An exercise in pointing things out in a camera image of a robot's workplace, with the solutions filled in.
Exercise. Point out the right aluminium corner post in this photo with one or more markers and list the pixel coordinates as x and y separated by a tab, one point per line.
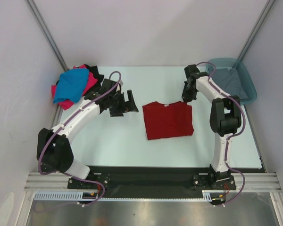
258	25

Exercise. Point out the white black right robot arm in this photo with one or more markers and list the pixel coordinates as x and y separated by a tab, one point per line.
225	119

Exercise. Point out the left aluminium corner post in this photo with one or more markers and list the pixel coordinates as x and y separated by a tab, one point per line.
46	32

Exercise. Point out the red t shirt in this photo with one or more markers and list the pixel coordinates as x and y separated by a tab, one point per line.
167	120

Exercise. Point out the aluminium front frame rail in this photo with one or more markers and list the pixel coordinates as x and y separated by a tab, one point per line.
254	182

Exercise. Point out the pink folded t shirt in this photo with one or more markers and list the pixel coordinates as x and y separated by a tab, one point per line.
67	103

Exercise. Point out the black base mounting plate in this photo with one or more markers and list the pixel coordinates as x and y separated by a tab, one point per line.
157	182

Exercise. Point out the black folded t shirt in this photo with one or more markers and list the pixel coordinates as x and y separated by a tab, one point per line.
96	74

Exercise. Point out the blue t shirt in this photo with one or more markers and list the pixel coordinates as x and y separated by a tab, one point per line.
71	85

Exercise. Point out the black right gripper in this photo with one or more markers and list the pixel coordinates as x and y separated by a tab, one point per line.
187	97

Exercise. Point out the grey t shirt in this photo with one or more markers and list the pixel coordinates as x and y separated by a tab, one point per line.
228	80

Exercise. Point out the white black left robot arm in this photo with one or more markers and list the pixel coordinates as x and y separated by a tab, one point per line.
54	145

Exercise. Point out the aluminium corner post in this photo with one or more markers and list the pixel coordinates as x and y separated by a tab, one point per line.
258	25
46	32

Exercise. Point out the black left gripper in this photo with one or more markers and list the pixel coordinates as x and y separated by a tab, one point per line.
127	106

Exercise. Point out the teal plastic basket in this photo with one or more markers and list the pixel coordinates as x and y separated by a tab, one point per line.
246	81

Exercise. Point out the grey slotted cable duct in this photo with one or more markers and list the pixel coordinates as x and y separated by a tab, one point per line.
91	196

